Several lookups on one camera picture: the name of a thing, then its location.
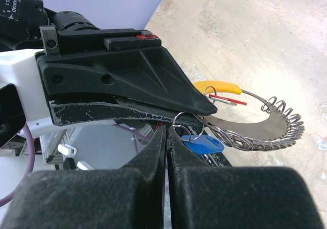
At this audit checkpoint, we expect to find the red key tag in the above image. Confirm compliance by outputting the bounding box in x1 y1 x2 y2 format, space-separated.
208 94 247 105

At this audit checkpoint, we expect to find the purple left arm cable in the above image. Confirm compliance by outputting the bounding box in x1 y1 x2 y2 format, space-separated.
0 123 151 209

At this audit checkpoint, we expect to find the blue key tag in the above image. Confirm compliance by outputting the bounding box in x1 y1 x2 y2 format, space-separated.
182 134 224 155

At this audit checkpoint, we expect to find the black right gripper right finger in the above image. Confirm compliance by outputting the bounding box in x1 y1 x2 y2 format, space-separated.
166 129 324 228

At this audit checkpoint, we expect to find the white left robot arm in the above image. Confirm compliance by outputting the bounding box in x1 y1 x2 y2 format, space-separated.
1 0 217 169

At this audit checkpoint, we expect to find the metal keyring organizer with rings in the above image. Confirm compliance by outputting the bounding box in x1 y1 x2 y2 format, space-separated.
172 80 305 152

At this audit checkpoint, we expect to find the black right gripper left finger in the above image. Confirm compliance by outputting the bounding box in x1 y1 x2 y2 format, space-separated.
1 126 166 228

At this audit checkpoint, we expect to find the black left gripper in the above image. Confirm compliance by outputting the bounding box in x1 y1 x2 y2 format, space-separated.
37 11 217 127

